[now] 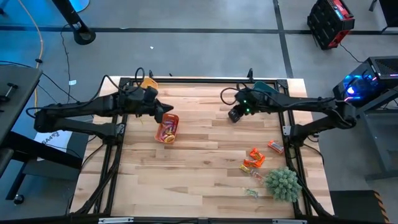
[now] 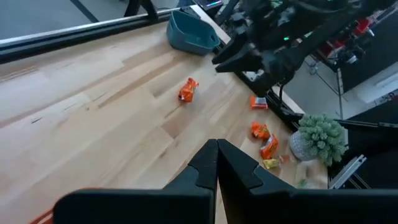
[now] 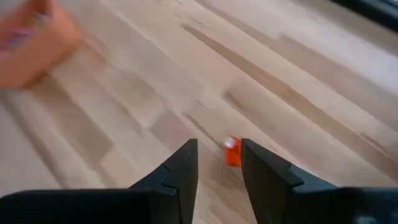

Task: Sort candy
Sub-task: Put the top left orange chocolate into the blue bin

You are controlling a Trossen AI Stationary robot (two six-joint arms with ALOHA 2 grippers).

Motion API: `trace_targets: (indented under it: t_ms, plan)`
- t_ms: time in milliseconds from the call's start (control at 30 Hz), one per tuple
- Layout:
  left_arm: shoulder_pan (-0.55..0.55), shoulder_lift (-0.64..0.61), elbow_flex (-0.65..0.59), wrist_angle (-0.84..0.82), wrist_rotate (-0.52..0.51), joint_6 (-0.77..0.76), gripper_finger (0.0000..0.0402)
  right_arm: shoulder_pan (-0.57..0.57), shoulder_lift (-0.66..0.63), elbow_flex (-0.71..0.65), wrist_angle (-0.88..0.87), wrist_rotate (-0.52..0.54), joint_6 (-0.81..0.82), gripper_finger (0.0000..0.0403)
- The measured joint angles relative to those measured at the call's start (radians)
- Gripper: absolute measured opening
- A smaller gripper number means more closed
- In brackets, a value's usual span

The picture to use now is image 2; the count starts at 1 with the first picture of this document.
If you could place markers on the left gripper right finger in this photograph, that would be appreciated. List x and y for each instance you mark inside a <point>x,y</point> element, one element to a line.
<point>295,208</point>

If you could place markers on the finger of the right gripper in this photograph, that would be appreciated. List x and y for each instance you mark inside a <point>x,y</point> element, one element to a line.
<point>233,46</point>
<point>245,62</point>

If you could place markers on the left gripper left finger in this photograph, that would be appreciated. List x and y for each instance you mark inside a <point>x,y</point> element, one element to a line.
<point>140,208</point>

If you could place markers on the green clear candy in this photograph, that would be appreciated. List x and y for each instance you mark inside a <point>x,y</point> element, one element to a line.
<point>302,183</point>

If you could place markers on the teal plastic bin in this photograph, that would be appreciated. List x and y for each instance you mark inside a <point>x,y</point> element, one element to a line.
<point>192,34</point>

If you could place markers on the orange white candy box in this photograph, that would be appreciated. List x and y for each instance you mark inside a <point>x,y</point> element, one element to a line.
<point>258,103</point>

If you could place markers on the yellow candy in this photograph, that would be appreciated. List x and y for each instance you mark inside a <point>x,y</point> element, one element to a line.
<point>271,163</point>

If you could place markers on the orange candy pack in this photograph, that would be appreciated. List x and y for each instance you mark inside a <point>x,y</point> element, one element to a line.
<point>260,130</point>
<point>269,147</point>
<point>188,90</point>

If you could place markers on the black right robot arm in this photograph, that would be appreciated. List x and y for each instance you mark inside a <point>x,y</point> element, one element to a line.
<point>326,28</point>

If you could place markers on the desktop computer with coloured lights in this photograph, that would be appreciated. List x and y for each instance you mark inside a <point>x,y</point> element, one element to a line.
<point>211,3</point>

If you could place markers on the green plant in grey pot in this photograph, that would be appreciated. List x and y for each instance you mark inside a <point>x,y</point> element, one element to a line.
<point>323,137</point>

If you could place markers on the red black background equipment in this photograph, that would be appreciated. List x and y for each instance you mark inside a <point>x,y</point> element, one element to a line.
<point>360,26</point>

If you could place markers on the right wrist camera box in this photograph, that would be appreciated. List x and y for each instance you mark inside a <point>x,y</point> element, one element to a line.
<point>269,84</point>

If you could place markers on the silver metal bracket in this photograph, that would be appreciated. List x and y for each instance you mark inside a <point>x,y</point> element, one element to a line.
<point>346,171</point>

